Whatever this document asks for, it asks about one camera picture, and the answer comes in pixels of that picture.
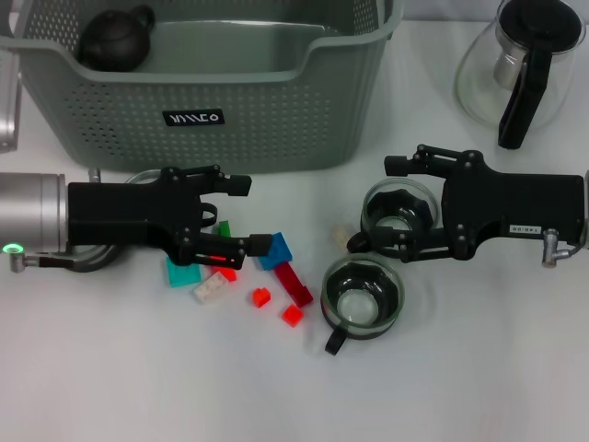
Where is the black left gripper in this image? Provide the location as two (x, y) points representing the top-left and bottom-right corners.
(67, 164), (274, 271)

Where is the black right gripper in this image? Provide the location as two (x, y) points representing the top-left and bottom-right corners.
(370, 145), (585, 264)

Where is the glass teacup with black handle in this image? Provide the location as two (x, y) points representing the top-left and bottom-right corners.
(68, 243), (121, 273)
(347, 178), (441, 254)
(122, 169), (220, 227)
(320, 252), (406, 356)

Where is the grey-green perforated storage bin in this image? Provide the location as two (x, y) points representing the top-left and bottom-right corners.
(0, 0), (406, 176)

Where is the blue square toy plate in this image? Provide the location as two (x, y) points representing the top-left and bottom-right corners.
(257, 232), (295, 272)

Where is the orange-red wedge toy brick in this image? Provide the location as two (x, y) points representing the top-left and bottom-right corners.
(211, 255), (238, 283)

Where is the translucent beige toy brick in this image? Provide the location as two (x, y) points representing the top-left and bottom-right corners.
(331, 224), (353, 250)

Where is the dark red long brick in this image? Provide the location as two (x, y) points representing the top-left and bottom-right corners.
(274, 262), (315, 308)

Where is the white toy brick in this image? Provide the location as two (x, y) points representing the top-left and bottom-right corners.
(192, 271), (231, 305)

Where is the teal square toy plate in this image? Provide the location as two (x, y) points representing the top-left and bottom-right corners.
(165, 256), (203, 289)

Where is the small red square brick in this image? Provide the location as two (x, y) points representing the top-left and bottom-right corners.
(281, 303), (305, 328)

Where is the dark clay teapot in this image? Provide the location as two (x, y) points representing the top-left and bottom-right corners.
(75, 4), (156, 74)

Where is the right gripper cable with connectors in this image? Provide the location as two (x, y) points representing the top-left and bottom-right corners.
(541, 228), (589, 269)

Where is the glass pitcher with black handle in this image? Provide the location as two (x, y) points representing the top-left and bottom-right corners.
(454, 0), (586, 149)

